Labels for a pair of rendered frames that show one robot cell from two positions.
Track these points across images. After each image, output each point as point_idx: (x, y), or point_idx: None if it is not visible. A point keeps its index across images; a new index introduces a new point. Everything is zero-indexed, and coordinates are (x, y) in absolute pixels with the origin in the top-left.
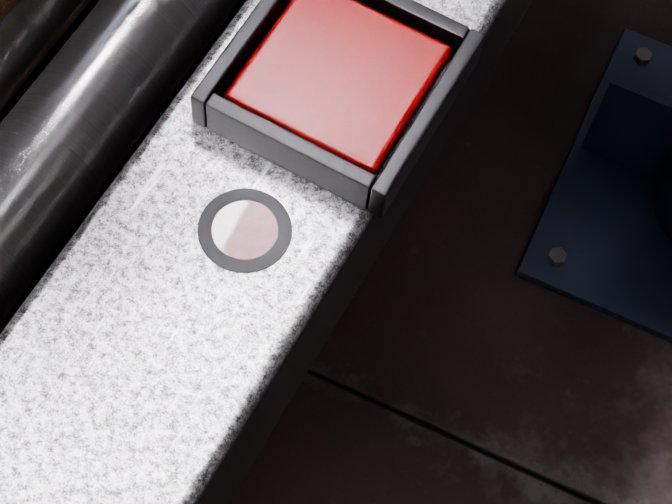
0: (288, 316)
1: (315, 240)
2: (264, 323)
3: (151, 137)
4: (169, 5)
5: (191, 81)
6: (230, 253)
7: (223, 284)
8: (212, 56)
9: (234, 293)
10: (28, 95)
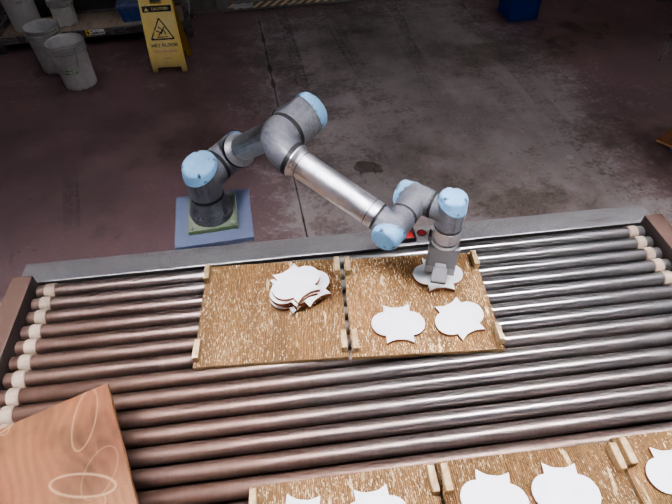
0: (425, 226)
1: (417, 228)
2: (427, 227)
3: (420, 243)
4: (407, 249)
5: (412, 244)
6: (424, 232)
7: (427, 231)
8: (408, 244)
9: (427, 230)
10: (426, 253)
